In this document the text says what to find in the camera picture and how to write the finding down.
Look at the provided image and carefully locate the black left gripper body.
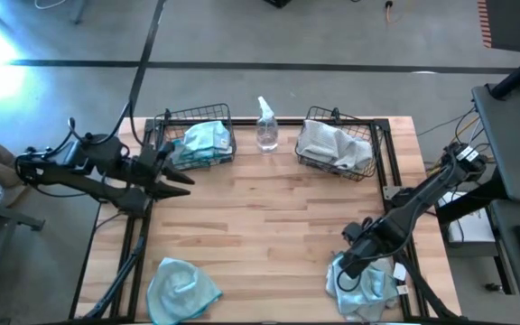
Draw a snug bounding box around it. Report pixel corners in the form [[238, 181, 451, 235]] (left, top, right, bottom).
[[139, 144, 173, 196]]

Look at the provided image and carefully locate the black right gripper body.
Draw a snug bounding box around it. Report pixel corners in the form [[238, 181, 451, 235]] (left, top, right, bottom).
[[340, 238, 381, 279]]

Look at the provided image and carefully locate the clear plastic spray bottle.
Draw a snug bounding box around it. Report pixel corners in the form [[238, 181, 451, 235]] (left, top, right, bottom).
[[255, 96, 280, 153]]

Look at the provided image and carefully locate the white box under desk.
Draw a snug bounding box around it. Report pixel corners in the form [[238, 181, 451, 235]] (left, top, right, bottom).
[[440, 191, 496, 245]]

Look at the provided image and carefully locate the black metal stand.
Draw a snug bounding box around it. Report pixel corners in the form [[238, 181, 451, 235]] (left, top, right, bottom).
[[0, 193, 47, 325]]

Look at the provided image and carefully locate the gray desk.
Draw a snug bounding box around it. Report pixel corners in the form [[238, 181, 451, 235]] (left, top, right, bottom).
[[470, 83, 520, 315]]

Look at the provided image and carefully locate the floor power plug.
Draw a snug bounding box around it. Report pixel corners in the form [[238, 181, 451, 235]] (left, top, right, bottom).
[[384, 0, 405, 23]]

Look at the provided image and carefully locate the dark floor mat orange edge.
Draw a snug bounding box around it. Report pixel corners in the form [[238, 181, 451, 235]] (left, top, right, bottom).
[[477, 0, 520, 53]]

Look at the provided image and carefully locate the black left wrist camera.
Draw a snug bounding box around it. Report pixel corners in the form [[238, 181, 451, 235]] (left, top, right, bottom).
[[154, 141, 176, 160]]

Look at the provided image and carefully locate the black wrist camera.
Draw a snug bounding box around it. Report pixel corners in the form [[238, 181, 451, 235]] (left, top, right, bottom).
[[154, 141, 176, 160], [340, 221, 364, 243]]

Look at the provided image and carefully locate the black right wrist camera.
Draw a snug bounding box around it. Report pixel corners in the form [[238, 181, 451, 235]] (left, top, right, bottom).
[[340, 221, 364, 243]]

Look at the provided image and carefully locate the dark wire basket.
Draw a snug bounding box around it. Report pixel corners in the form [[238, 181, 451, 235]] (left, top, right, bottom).
[[293, 106, 378, 182], [153, 103, 237, 172]]

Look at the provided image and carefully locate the black metal table frame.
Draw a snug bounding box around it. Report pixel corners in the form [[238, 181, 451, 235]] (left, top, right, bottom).
[[68, 116, 469, 325]]

